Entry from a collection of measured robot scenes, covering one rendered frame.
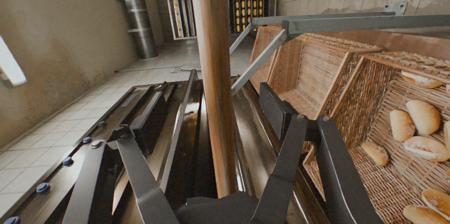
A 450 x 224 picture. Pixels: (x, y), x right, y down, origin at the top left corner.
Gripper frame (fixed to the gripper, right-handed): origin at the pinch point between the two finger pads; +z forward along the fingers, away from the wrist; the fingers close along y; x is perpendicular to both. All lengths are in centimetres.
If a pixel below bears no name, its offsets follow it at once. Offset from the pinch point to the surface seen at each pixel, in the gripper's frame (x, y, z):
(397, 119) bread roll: -23, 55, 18
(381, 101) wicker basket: -22, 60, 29
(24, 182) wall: -54, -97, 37
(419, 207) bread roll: -39, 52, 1
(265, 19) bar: 4, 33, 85
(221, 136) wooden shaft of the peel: -3.7, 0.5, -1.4
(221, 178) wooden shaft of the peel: -11.0, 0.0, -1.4
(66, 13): 23, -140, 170
